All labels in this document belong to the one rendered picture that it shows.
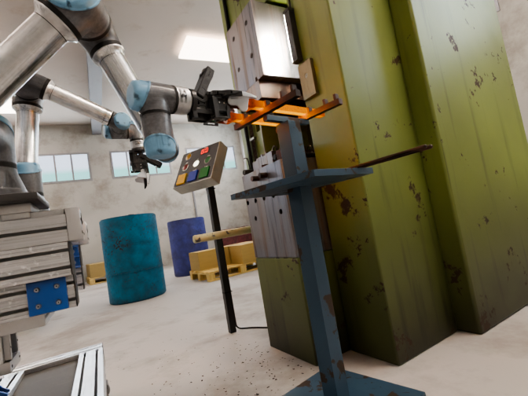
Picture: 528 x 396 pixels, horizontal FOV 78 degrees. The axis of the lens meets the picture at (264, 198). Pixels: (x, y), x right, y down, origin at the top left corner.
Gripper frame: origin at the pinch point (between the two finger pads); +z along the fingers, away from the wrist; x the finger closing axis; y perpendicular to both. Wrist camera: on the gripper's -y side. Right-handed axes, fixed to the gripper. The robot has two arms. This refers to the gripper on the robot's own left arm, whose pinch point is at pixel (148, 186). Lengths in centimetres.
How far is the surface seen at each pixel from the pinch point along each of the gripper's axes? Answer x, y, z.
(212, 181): -6.5, -37.7, -0.7
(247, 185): 21, -47, 8
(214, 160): -7.5, -41.0, -13.2
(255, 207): 26, -47, 20
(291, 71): 43, -73, -46
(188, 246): -370, -105, 46
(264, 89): 39, -57, -38
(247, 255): -259, -158, 71
